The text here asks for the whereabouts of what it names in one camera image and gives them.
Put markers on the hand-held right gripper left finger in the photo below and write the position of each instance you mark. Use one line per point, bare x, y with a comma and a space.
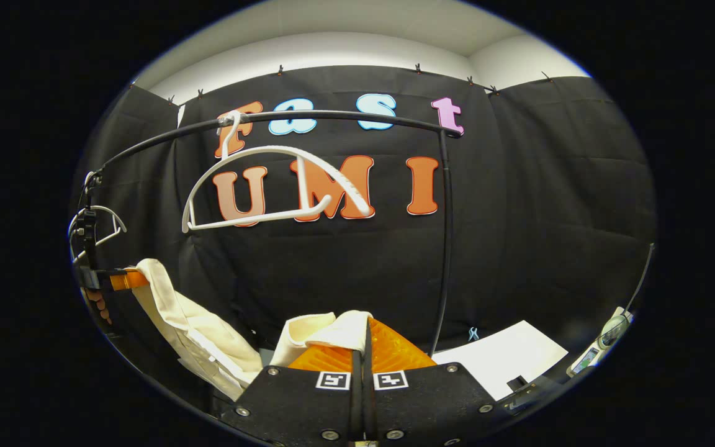
295, 403

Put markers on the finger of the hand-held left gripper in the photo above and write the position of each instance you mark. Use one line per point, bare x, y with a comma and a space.
128, 280

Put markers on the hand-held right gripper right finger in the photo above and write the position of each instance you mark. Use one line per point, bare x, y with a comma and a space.
432, 403

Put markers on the cream shirt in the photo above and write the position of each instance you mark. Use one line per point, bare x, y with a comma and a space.
196, 335

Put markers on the white plastic clothes hanger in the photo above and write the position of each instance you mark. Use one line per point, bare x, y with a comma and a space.
342, 180
104, 208

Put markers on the small blue clip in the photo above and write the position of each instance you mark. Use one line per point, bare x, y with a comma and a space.
473, 334

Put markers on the white flat board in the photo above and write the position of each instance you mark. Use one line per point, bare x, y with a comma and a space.
500, 360

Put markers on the white device with screen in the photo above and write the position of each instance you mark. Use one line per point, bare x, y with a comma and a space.
609, 332

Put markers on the black backdrop cloth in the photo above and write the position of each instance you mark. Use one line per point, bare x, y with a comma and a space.
550, 217

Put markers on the black clothes rail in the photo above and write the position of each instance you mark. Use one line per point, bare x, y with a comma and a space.
332, 116

